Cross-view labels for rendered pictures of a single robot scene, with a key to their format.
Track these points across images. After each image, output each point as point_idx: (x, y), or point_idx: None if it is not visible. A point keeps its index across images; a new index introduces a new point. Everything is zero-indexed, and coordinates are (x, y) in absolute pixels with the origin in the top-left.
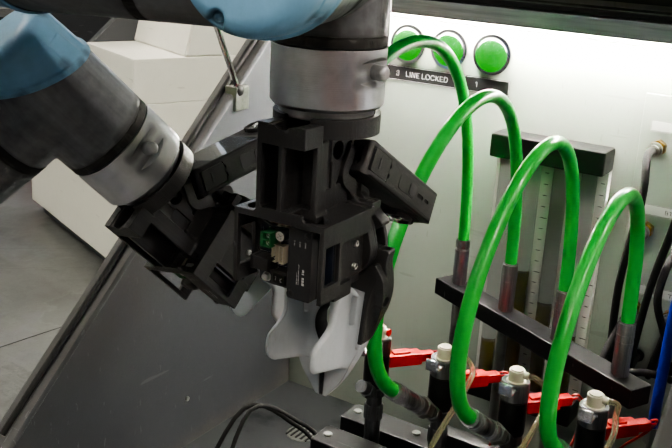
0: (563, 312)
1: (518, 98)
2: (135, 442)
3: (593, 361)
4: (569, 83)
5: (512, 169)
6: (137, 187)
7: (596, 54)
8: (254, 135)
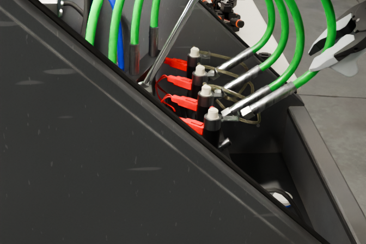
0: None
1: None
2: None
3: (147, 62)
4: None
5: None
6: None
7: None
8: None
